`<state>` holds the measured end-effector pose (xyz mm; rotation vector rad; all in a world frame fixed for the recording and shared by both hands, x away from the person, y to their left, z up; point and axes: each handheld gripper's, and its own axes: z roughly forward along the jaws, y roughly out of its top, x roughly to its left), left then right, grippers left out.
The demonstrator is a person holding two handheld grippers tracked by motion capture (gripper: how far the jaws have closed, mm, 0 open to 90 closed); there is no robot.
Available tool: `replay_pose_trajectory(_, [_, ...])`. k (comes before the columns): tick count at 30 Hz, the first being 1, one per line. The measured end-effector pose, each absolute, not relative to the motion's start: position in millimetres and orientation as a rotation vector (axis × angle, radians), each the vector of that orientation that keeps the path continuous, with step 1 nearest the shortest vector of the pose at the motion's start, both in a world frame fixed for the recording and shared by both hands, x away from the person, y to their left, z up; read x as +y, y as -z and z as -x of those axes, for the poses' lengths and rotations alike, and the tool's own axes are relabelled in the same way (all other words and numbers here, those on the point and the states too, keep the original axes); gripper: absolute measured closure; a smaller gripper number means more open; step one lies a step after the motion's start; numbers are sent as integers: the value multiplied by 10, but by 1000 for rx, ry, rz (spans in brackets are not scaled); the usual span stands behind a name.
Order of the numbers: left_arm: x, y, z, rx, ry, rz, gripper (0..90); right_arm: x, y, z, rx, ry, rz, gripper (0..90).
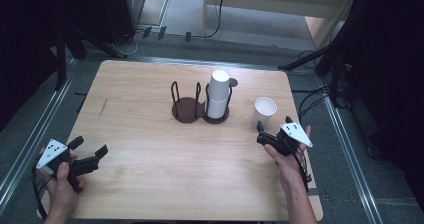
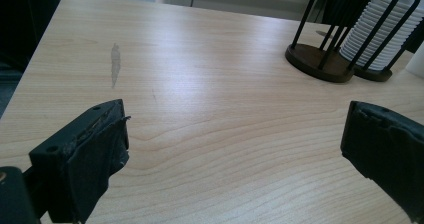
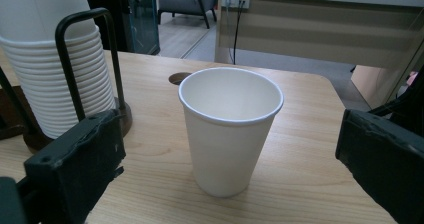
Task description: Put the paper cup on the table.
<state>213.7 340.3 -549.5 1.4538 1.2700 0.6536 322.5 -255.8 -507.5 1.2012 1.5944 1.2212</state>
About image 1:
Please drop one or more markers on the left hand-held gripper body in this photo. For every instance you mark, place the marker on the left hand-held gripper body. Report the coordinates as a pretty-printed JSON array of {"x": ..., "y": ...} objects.
[{"x": 51, "y": 152}]

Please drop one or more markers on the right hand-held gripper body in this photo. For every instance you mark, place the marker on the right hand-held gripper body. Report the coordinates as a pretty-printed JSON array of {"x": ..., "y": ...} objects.
[{"x": 295, "y": 132}]

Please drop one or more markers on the white paper cup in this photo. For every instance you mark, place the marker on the white paper cup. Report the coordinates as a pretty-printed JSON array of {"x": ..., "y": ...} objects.
[
  {"x": 265, "y": 105},
  {"x": 216, "y": 110},
  {"x": 219, "y": 84}
]

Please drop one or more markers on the dark wooden double cup holder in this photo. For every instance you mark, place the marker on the dark wooden double cup holder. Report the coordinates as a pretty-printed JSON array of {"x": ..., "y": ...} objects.
[{"x": 186, "y": 110}]

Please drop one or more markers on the person's right hand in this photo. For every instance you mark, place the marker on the person's right hand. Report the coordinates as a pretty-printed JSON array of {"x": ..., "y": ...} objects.
[{"x": 290, "y": 170}]

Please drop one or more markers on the person's left hand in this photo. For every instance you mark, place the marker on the person's left hand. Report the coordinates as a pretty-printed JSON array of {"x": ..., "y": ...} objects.
[{"x": 61, "y": 197}]

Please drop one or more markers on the black metal stand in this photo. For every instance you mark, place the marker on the black metal stand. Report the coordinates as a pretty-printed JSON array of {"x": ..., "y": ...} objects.
[
  {"x": 335, "y": 50},
  {"x": 61, "y": 57}
]

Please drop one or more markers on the beige wooden furniture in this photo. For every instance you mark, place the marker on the beige wooden furniture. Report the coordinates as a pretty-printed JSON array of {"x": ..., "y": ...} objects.
[{"x": 280, "y": 0}]

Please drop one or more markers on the black cabinet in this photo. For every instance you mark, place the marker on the black cabinet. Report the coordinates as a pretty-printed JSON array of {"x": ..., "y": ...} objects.
[{"x": 121, "y": 7}]

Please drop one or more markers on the metal floor rail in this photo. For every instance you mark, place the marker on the metal floor rail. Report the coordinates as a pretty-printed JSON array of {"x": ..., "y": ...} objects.
[
  {"x": 36, "y": 134},
  {"x": 350, "y": 157}
]

